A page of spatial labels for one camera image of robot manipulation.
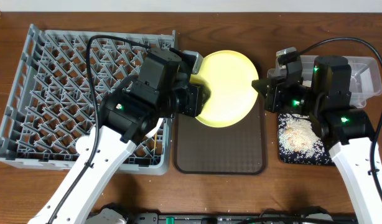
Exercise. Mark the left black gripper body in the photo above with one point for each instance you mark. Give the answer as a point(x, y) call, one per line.
point(196, 99)

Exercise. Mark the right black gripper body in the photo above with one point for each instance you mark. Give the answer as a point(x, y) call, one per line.
point(296, 98)

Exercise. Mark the yellow plate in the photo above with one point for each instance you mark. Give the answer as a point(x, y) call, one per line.
point(228, 76)

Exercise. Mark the rice and food scraps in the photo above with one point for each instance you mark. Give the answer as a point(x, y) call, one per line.
point(298, 137)

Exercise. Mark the wooden chopstick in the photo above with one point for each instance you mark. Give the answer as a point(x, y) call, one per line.
point(155, 144)

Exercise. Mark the pink plate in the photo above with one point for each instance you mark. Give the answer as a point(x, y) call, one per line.
point(153, 131)

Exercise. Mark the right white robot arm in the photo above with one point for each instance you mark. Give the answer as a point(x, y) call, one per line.
point(344, 130)

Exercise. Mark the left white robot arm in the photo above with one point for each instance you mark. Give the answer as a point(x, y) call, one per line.
point(133, 111)

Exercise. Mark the black waste tray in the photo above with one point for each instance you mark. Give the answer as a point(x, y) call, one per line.
point(287, 155)

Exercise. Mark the clear plastic waste bin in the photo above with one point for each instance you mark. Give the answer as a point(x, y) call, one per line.
point(365, 81)

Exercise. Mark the dark brown serving tray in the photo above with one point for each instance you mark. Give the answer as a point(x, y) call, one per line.
point(239, 149)

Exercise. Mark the grey plastic dish rack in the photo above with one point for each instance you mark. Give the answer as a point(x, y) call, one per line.
point(49, 107)

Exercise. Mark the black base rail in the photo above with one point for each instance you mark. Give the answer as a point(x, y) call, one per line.
point(115, 213)

